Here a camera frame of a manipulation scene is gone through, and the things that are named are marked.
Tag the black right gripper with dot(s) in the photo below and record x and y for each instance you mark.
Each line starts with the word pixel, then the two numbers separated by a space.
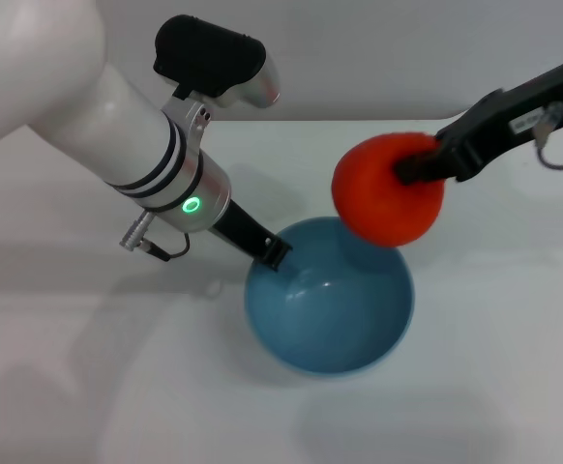
pixel 489 125

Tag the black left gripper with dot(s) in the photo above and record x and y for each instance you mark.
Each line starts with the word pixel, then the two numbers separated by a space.
pixel 243 232

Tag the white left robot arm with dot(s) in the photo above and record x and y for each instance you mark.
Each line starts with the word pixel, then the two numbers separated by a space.
pixel 68 96

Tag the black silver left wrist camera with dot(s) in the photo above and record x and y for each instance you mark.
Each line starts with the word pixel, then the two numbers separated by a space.
pixel 209 53

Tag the blue bowl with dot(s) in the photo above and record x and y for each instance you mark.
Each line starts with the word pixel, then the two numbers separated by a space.
pixel 330 319

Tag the orange fruit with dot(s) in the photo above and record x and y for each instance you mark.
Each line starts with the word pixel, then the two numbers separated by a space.
pixel 368 198

